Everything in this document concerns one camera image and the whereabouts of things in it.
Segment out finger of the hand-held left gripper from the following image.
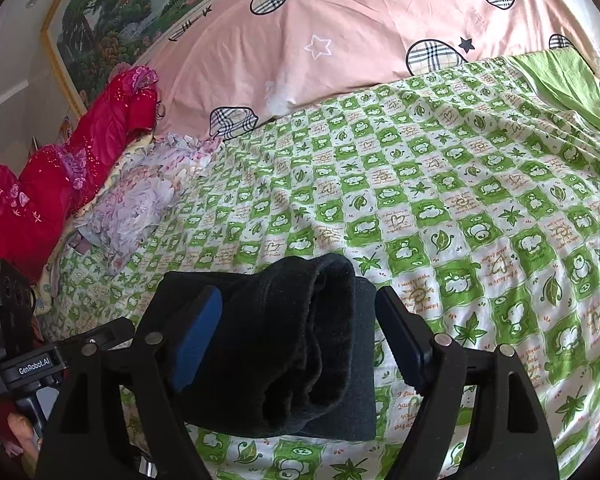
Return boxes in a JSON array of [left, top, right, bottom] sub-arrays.
[[80, 317, 136, 361]]

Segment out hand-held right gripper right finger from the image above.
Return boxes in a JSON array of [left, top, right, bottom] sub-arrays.
[[375, 287, 561, 480]]

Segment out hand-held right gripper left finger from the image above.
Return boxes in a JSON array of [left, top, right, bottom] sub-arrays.
[[35, 285, 224, 480]]

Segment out dark navy pants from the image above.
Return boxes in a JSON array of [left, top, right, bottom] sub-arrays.
[[137, 254, 377, 444]]

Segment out person's left hand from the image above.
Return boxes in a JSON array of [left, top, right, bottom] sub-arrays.
[[7, 412, 43, 462]]

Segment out pale floral ruffled cloth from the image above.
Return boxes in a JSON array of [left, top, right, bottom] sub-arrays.
[[35, 130, 222, 313]]

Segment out green checkered bed sheet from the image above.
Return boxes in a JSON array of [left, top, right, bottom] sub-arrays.
[[35, 52, 600, 480]]

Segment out red floral blanket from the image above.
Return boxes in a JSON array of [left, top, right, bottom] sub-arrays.
[[0, 67, 161, 291]]

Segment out pink heart print quilt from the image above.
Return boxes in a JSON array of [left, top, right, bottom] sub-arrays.
[[147, 0, 600, 141]]

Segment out plain green cloth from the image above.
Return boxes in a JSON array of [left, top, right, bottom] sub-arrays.
[[510, 47, 600, 186]]

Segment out framed landscape wall painting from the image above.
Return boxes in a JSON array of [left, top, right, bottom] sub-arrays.
[[40, 0, 293, 117]]

